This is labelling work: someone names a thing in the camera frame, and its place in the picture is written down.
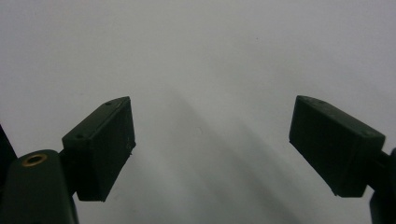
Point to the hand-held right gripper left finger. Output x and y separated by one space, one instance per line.
99 149

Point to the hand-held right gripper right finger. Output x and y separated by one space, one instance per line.
336 146

